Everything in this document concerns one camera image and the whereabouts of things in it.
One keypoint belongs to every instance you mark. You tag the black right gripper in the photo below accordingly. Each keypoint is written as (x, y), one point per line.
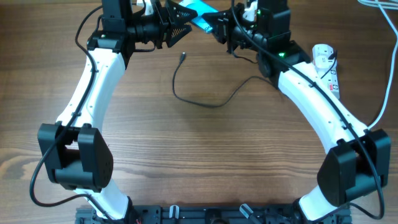
(222, 24)

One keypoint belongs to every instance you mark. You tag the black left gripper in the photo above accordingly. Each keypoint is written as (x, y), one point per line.
(165, 23)

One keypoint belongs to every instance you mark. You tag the turquoise screen smartphone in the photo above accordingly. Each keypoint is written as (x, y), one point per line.
(201, 8)

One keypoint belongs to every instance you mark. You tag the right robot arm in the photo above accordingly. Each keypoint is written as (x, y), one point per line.
(357, 158)

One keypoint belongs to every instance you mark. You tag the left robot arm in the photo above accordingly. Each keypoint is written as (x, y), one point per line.
(74, 152)

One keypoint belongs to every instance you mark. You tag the white USB charger plug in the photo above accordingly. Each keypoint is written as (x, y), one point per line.
(324, 62)

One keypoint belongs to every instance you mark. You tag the white power strip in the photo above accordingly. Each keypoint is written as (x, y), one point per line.
(328, 77)

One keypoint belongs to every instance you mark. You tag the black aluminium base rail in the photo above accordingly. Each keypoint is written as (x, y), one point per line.
(275, 213)

